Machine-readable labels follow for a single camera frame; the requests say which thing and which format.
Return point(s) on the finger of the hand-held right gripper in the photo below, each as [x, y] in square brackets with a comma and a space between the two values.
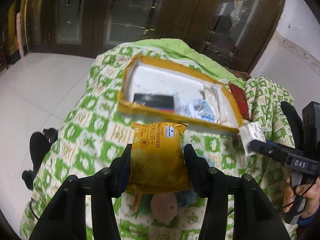
[272, 145]
[270, 152]

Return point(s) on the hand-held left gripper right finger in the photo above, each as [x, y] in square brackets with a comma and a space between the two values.
[197, 177]

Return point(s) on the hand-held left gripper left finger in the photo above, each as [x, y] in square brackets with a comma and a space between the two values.
[124, 180]

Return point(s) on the blue plush toy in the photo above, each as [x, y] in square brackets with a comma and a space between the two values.
[186, 198]

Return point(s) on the small white packet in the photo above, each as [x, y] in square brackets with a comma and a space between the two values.
[250, 135]

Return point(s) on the yellow cracker packet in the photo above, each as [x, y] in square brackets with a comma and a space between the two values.
[155, 160]

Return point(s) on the pink plush toy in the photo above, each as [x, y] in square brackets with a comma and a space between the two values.
[163, 208]

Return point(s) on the clear bag with blue label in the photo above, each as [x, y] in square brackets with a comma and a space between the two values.
[197, 110]

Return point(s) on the black packet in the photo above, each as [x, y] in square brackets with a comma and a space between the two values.
[153, 101]

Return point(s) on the yellow cardboard tray box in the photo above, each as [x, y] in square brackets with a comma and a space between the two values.
[160, 80]

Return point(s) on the person's right forearm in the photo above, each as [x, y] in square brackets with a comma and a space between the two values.
[310, 221]

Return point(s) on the person's right hand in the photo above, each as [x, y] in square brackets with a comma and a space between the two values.
[290, 190]

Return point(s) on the black padded chair part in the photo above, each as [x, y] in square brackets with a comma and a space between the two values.
[291, 120]

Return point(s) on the red foil packet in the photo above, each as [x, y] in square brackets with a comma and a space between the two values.
[238, 100]

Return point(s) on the green printed blanket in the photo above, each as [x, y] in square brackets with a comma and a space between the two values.
[95, 120]

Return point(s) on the black shoe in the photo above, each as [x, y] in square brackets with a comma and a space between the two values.
[38, 150]

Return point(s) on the wooden glass door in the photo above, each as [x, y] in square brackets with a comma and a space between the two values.
[240, 22]
[135, 10]
[75, 15]

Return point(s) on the pink patterned board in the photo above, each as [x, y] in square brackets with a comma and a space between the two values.
[21, 35]

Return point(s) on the gold door frame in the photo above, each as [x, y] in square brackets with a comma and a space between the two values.
[20, 17]

